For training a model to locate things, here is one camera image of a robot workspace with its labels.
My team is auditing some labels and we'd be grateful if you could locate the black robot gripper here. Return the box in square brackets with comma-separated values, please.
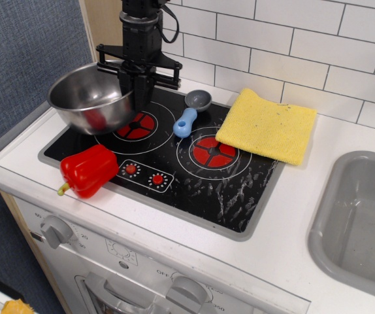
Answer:
[96, 1, 182, 110]

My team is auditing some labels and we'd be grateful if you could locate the stainless steel pan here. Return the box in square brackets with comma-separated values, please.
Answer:
[47, 63, 136, 135]

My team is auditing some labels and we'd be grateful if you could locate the black toy stove top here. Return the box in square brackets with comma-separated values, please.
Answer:
[39, 88, 284, 241]

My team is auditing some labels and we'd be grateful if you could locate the wooden side panel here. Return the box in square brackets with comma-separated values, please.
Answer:
[78, 0, 123, 61]

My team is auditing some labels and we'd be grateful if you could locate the red toy bell pepper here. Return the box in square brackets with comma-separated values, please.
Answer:
[57, 145, 119, 198]

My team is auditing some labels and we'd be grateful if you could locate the yellow cloth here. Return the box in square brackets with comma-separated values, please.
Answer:
[216, 88, 317, 166]

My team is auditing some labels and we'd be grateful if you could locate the grey left oven knob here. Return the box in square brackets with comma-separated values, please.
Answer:
[41, 215, 73, 249]

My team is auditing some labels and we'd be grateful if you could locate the grey oven knob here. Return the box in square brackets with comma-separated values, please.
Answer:
[41, 215, 73, 249]
[166, 276, 208, 313]

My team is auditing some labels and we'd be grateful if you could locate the white toy oven front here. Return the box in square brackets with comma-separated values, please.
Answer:
[15, 199, 310, 313]

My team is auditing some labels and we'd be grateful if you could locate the grey right oven knob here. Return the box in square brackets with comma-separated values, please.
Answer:
[166, 276, 208, 313]

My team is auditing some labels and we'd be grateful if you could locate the yellow object bottom left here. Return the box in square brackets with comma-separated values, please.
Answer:
[1, 299, 35, 314]

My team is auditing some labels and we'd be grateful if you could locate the grey sink basin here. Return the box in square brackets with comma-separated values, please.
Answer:
[308, 151, 375, 296]

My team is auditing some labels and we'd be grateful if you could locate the blue handled grey scoop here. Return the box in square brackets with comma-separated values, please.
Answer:
[172, 90, 212, 139]

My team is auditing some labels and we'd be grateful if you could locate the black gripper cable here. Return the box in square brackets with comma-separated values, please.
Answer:
[156, 3, 180, 44]

